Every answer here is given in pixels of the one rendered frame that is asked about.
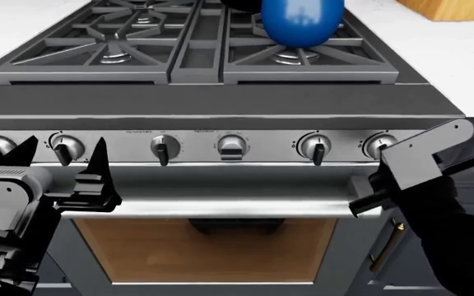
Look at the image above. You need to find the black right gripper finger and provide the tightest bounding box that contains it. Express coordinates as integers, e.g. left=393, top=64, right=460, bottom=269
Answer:
left=433, top=151, right=474, bottom=178
left=349, top=163, right=402, bottom=217

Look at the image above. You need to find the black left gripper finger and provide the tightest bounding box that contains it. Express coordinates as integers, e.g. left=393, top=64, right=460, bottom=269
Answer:
left=53, top=136, right=123, bottom=214
left=0, top=134, right=40, bottom=167

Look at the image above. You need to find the blue kettle with black handle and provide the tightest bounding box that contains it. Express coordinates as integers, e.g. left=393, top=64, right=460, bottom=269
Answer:
left=219, top=0, right=346, bottom=49

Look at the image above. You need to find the wide cast iron stove grate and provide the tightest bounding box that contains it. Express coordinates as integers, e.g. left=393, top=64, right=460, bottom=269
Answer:
left=220, top=0, right=398, bottom=85
left=0, top=0, right=202, bottom=85

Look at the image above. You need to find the round steel gas burner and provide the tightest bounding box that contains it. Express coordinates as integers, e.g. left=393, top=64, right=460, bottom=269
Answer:
left=272, top=47, right=319, bottom=66
left=100, top=50, right=133, bottom=65
left=134, top=12, right=156, bottom=25

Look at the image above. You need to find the stainless steel stove range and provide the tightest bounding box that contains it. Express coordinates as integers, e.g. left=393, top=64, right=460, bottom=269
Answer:
left=0, top=0, right=467, bottom=296

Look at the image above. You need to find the narrow cast iron stove grate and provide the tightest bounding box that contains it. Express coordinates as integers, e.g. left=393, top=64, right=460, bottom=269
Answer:
left=169, top=0, right=229, bottom=85

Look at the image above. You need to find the steel oven knob, black grip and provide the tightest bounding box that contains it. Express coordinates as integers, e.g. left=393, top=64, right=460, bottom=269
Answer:
left=150, top=134, right=182, bottom=168

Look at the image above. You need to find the dark grey cabinet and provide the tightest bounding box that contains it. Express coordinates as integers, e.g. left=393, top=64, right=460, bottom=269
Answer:
left=366, top=172, right=474, bottom=296

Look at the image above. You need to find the oven door with amber window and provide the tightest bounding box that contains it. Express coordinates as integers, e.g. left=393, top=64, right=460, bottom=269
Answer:
left=45, top=165, right=386, bottom=296

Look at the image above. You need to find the steel knob with steel grip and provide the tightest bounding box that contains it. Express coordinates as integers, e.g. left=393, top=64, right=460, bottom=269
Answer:
left=216, top=133, right=249, bottom=161

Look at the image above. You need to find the wooden block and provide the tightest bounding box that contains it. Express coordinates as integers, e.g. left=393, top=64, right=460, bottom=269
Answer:
left=395, top=0, right=474, bottom=22

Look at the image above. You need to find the brass cabinet handle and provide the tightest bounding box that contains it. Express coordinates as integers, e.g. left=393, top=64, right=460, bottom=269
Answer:
left=369, top=217, right=407, bottom=272

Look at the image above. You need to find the steel oven door handle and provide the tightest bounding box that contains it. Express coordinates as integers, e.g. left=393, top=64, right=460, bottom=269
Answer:
left=53, top=174, right=383, bottom=220

